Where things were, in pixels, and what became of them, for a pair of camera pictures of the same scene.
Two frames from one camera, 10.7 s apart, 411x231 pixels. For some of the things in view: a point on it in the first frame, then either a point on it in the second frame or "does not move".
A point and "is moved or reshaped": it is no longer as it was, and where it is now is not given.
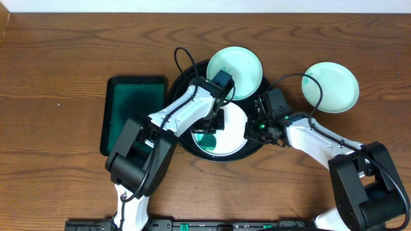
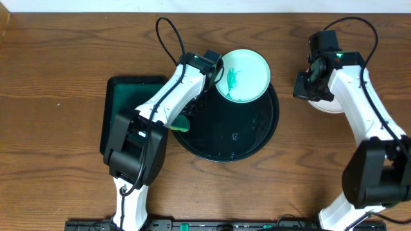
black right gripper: x=250 y=133 -> x=299 y=90
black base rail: x=195 y=225 does not move
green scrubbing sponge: x=207 y=141 is moved or reshaped
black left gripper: x=209 y=126 -> x=195 y=107
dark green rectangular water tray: x=125 y=97 does not move
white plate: x=231 y=139 -> x=332 y=106
